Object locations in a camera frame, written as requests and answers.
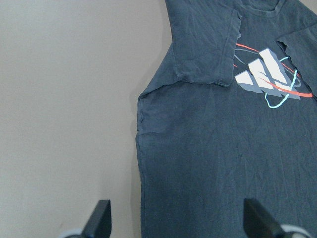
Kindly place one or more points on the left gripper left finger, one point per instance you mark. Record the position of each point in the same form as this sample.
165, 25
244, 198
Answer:
99, 222

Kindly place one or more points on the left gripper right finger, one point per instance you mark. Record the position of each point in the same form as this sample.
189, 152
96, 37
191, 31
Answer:
258, 222

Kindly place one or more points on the black printed t-shirt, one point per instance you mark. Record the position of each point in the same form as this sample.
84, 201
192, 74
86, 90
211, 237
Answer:
231, 113

